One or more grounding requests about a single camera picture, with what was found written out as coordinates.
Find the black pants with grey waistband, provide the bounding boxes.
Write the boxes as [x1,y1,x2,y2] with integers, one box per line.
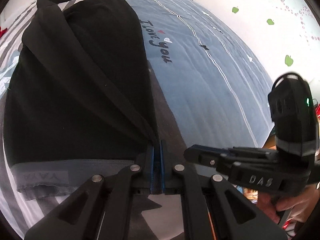
[4,0,160,202]

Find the person's right hand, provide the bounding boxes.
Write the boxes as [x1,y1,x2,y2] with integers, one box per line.
[257,185,312,227]

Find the bed with striped star sheet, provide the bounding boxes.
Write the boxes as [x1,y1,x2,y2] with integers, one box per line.
[0,0,274,240]

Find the white quilt with green apples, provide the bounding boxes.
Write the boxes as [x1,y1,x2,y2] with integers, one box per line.
[192,0,320,147]

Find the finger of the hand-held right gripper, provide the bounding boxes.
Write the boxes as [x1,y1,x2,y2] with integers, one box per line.
[184,147,242,178]
[192,144,278,158]

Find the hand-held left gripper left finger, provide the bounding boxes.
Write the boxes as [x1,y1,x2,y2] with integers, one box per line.
[24,145,157,240]

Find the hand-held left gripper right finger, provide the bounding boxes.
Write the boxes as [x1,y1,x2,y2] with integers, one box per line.
[159,140,288,240]

